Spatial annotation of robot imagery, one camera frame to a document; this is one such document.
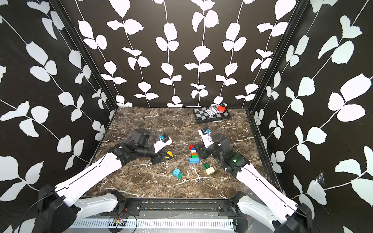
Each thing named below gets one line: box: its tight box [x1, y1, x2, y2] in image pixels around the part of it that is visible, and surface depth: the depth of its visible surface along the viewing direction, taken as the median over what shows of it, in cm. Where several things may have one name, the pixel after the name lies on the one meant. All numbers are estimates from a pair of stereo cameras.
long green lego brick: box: [172, 169, 184, 180], surface depth 83 cm
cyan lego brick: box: [172, 167, 181, 178], surface depth 83 cm
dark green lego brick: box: [202, 162, 211, 170], surface depth 90 cm
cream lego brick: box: [205, 166, 216, 176], surface depth 88 cm
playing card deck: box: [205, 106, 220, 117], surface depth 117 cm
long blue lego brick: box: [189, 157, 201, 164], surface depth 92 cm
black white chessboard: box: [192, 105, 231, 124], surface depth 116 cm
